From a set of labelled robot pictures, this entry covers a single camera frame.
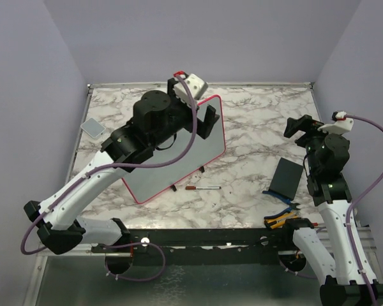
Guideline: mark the blue handled pliers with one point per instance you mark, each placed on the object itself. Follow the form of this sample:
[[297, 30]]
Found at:
[[291, 209]]

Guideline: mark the yellow utility knife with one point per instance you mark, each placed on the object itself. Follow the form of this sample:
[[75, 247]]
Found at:
[[278, 222]]

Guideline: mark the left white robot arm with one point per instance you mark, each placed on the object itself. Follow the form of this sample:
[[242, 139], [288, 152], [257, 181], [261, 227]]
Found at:
[[157, 117]]

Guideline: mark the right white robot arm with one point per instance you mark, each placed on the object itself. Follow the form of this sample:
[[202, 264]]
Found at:
[[343, 271]]

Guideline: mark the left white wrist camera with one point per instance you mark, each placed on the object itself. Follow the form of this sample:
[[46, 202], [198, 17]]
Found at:
[[196, 85]]

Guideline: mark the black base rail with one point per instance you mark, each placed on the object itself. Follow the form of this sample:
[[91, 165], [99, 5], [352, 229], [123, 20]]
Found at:
[[238, 246]]

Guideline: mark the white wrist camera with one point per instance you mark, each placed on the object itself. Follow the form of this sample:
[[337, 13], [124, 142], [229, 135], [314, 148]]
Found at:
[[196, 85], [341, 125]]

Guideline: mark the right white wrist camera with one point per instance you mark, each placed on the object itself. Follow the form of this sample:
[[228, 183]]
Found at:
[[341, 125]]

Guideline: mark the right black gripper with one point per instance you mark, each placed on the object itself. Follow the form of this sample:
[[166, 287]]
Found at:
[[305, 123]]

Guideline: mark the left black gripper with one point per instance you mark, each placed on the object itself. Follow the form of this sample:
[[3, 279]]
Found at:
[[203, 127]]

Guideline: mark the whiteboard marker pen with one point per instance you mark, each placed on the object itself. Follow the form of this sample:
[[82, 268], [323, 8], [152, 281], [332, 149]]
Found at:
[[192, 188]]

